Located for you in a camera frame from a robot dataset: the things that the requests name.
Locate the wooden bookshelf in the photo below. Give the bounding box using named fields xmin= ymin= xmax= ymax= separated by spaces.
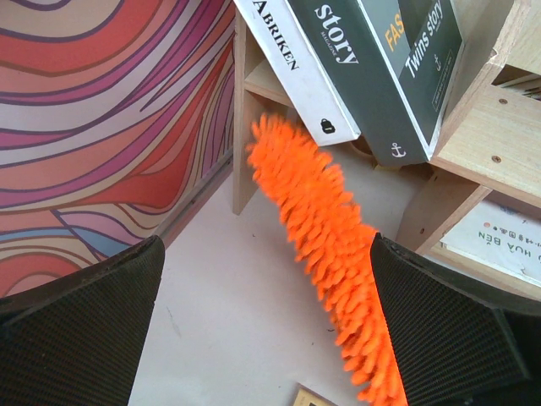
xmin=234 ymin=1 xmax=540 ymax=298

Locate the orange microfiber duster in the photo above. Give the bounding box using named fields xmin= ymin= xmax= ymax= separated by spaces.
xmin=246 ymin=114 xmax=407 ymax=405

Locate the yellow calculator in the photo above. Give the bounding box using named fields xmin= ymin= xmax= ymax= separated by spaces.
xmin=292 ymin=383 xmax=335 ymax=406

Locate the white spiral notebook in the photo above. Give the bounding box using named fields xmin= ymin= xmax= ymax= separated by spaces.
xmin=440 ymin=198 xmax=540 ymax=286

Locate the white magazine underneath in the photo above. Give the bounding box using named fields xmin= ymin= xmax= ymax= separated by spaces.
xmin=235 ymin=0 xmax=361 ymax=145

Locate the black white magazine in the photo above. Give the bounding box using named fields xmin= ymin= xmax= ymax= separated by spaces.
xmin=290 ymin=0 xmax=463 ymax=167

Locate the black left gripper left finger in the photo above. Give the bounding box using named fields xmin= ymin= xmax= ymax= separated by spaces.
xmin=1 ymin=236 xmax=165 ymax=405

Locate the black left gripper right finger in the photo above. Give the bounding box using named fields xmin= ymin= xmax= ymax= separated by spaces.
xmin=370 ymin=234 xmax=540 ymax=405

